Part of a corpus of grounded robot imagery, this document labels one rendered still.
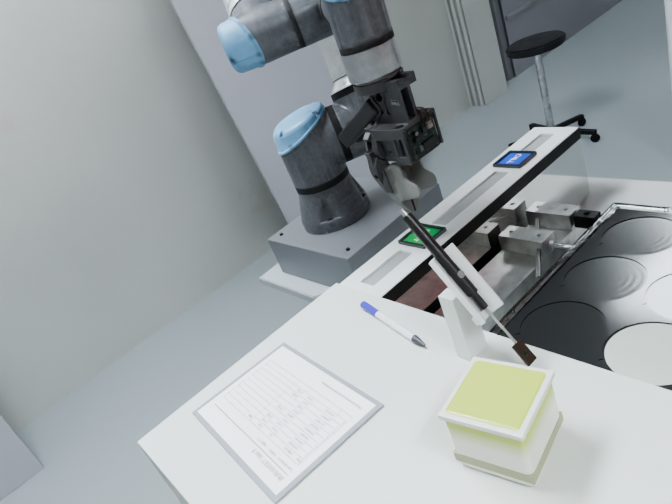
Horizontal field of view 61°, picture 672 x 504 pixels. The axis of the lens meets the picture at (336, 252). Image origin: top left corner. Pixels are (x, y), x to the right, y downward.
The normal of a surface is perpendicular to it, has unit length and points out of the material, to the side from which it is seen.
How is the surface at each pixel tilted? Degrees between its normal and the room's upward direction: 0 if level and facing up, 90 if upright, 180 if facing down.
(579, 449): 0
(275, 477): 0
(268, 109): 82
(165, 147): 90
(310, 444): 0
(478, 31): 90
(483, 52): 90
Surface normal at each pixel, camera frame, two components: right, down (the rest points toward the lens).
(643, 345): -0.34, -0.83
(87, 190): 0.63, 0.15
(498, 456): -0.56, 0.56
